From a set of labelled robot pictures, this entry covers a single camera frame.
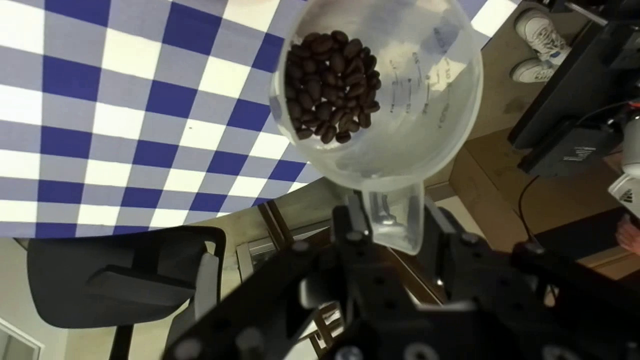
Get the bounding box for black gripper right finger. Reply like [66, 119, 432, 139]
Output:
[418, 198, 640, 360]

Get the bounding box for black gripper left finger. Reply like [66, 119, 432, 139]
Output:
[163, 193, 418, 360]

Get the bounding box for clear plastic measuring jug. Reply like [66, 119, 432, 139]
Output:
[268, 0, 486, 258]

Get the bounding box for coffee beans of jug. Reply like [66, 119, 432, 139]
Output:
[285, 28, 384, 146]

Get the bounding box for black office chair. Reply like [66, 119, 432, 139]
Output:
[26, 223, 229, 360]

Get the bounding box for black robot cart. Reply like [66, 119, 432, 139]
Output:
[509, 0, 640, 180]

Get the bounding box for blue white checkered tablecloth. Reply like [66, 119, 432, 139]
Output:
[0, 0, 522, 239]

